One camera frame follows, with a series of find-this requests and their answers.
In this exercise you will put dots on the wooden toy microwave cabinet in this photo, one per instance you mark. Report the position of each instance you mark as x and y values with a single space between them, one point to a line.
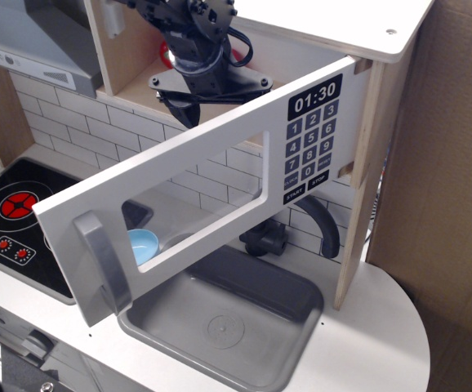
380 35

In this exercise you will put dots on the light blue bowl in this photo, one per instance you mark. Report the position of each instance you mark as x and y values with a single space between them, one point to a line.
144 244

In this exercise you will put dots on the white toy microwave door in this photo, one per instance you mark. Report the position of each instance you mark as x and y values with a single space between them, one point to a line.
206 186

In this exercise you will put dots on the grey toy sink basin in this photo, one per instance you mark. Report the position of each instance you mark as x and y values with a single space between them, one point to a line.
233 317

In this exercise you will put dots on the grey oven knob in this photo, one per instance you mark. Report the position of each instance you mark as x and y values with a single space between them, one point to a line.
38 344

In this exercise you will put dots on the grey microwave door handle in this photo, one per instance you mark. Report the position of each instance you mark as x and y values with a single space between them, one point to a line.
114 288

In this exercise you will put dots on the brown cardboard panel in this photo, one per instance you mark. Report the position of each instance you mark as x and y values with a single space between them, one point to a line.
423 228

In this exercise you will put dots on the black toy stove top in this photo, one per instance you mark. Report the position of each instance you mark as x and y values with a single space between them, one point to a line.
25 253

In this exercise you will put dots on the grey toy range hood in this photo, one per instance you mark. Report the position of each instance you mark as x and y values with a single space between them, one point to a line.
39 40

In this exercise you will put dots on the red toy tomato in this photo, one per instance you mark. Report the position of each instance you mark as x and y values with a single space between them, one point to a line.
164 55

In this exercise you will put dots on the dark grey toy faucet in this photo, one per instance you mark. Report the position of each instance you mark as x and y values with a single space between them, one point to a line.
308 225

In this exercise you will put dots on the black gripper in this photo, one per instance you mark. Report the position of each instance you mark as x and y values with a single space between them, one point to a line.
190 83

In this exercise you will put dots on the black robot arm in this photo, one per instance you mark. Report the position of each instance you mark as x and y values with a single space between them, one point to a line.
208 57

